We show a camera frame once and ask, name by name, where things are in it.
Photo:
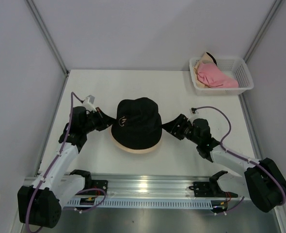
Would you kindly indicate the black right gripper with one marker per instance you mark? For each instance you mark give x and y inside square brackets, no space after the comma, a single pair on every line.
[171,127]

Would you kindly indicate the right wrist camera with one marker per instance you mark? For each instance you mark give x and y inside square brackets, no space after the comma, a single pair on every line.
[194,114]

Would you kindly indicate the black bucket hat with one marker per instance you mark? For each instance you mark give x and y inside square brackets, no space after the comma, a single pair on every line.
[138,124]

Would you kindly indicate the right aluminium frame post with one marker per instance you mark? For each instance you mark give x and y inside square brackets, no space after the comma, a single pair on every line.
[267,22]

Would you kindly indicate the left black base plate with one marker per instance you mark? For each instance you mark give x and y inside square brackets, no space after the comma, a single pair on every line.
[100,184]

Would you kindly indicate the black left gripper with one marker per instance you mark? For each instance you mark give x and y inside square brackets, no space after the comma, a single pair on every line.
[105,121]

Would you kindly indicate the aluminium frame post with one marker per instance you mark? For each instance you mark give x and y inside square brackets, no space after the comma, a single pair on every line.
[46,34]
[267,22]

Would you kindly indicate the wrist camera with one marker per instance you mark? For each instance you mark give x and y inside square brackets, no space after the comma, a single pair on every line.
[88,103]
[194,114]

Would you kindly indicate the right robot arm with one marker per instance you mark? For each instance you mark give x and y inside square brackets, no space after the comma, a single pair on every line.
[259,180]

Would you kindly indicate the left aluminium frame post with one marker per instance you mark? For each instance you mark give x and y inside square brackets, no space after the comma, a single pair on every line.
[46,34]

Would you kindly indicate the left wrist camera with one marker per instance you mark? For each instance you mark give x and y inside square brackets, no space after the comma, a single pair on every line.
[88,103]

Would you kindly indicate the white slotted cable duct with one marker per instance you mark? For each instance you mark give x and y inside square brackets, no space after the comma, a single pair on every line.
[140,203]

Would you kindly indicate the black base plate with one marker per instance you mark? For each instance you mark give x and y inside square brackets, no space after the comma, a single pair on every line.
[100,184]
[209,190]

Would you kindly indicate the cream bucket hat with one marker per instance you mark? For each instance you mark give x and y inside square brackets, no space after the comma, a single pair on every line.
[133,151]

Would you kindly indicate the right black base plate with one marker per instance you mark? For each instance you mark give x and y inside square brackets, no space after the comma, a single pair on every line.
[209,190]

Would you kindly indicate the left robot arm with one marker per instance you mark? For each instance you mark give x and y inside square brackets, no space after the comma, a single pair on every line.
[41,202]

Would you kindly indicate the aluminium mounting rail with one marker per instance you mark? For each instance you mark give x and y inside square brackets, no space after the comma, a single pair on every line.
[149,187]

